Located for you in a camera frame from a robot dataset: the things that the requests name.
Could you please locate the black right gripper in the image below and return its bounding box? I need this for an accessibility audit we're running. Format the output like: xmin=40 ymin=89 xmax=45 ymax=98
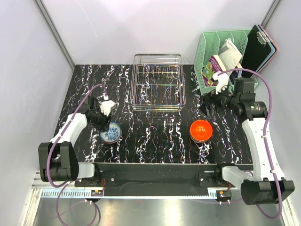
xmin=198 ymin=82 xmax=239 ymax=117

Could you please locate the blue white patterned bowl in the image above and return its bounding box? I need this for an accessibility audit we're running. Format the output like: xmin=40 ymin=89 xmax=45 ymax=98
xmin=99 ymin=121 xmax=122 ymax=144

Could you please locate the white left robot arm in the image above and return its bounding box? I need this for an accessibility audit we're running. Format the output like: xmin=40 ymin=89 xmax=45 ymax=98
xmin=38 ymin=97 xmax=116 ymax=187

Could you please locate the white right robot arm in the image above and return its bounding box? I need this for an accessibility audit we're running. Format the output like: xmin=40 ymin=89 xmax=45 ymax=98
xmin=203 ymin=78 xmax=295 ymax=205

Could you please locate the orange glossy bowl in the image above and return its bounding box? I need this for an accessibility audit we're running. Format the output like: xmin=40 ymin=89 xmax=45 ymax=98
xmin=189 ymin=120 xmax=213 ymax=143

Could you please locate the dark blue book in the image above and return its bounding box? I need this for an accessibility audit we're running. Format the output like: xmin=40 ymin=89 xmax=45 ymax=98
xmin=230 ymin=63 xmax=242 ymax=79

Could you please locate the purple green book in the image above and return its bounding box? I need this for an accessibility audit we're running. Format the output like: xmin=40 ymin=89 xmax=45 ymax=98
xmin=202 ymin=55 xmax=226 ymax=87

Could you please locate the white padded envelope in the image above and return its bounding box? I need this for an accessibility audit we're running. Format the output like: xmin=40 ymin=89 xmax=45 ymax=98
xmin=218 ymin=38 xmax=243 ymax=70

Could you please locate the black marble pattern mat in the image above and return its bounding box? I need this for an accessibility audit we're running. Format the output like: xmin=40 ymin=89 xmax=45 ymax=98
xmin=56 ymin=65 xmax=252 ymax=164

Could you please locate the green plastic file organizer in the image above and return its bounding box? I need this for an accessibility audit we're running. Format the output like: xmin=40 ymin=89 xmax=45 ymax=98
xmin=194 ymin=29 xmax=259 ymax=97

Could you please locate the black clipboard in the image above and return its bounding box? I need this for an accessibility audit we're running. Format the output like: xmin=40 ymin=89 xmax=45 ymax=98
xmin=241 ymin=25 xmax=268 ymax=72

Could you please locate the pink blue clipboards stack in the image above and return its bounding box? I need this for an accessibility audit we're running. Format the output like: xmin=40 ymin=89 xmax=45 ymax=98
xmin=256 ymin=24 xmax=279 ymax=72

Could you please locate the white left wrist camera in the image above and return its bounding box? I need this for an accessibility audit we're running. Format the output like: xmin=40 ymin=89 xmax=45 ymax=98
xmin=100 ymin=100 xmax=117 ymax=116

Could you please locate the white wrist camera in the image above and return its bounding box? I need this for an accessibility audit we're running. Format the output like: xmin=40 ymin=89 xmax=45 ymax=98
xmin=100 ymin=100 xmax=117 ymax=116
xmin=211 ymin=71 xmax=229 ymax=95

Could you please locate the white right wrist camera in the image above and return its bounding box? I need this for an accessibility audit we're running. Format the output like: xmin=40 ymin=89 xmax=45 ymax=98
xmin=211 ymin=71 xmax=229 ymax=95

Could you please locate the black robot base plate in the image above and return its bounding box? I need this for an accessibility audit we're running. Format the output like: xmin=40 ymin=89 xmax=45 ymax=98
xmin=74 ymin=162 xmax=240 ymax=196

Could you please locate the chrome wire dish rack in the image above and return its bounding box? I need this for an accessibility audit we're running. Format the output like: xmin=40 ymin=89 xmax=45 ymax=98
xmin=130 ymin=54 xmax=186 ymax=112

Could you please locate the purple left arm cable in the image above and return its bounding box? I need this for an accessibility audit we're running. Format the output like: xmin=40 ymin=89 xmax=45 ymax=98
xmin=46 ymin=84 xmax=109 ymax=226

